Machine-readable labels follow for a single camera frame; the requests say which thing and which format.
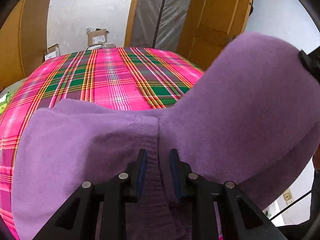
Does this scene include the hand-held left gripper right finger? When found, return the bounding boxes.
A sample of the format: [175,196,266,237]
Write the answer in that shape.
[169,149,288,240]

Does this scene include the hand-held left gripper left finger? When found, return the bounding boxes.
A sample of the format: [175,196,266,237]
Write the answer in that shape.
[32,149,147,240]

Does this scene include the wooden door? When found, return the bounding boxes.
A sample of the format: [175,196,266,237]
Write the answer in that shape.
[176,0,255,72]

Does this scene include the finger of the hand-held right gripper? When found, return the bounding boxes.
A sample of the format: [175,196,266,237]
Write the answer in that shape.
[298,50,320,82]

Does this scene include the white cardboard box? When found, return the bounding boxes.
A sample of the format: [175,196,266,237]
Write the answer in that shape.
[44,44,60,62]

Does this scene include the purple fleece pants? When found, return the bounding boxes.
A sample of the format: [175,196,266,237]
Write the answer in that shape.
[11,32,320,240]

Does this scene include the green tissue box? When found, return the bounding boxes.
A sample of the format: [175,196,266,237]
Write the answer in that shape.
[0,92,13,115]

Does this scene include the brown cardboard box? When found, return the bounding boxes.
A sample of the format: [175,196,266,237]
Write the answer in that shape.
[86,27,110,47]

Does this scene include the wooden wardrobe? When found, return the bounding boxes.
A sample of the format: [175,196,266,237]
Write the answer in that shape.
[0,0,57,90]

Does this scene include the pink green plaid bed sheet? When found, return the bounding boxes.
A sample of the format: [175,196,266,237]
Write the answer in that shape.
[0,47,205,240]

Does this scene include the wooden door frame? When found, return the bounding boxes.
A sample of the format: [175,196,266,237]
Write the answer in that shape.
[124,0,144,48]

